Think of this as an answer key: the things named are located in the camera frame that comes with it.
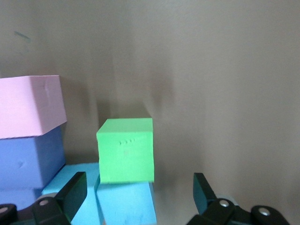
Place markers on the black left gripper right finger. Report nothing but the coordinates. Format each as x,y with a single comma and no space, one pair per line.
205,199

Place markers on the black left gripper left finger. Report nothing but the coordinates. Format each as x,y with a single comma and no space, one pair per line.
70,199

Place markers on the blue foam cube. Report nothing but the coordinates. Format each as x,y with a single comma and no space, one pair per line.
126,204
70,171

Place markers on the purple foam cube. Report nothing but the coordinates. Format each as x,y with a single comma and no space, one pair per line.
23,161
18,197

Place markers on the green foam cube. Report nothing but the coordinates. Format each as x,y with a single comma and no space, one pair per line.
126,152

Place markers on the pink foam cube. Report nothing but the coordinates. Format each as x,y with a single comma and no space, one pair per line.
28,105

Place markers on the brown table mat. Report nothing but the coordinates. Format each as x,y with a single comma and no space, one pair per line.
211,70

